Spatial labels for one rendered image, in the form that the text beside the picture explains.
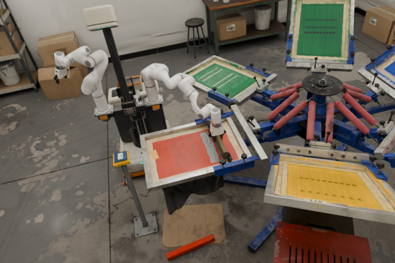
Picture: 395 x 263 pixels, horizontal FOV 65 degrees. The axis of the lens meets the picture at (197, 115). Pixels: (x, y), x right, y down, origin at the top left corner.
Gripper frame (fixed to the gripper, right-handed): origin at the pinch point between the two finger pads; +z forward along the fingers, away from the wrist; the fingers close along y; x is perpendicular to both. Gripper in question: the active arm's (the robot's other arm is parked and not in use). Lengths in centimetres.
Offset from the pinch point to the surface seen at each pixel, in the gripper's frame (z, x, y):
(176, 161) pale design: 5.9, 6.7, 35.8
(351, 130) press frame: 0, 26, -97
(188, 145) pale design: 5.9, -6.4, 23.1
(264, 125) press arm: -2.7, 1.4, -38.5
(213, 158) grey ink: 5.4, 14.4, 8.0
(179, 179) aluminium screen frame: 2.4, 28.2, 36.8
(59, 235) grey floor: 101, -28, 162
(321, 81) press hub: -32, 1, -83
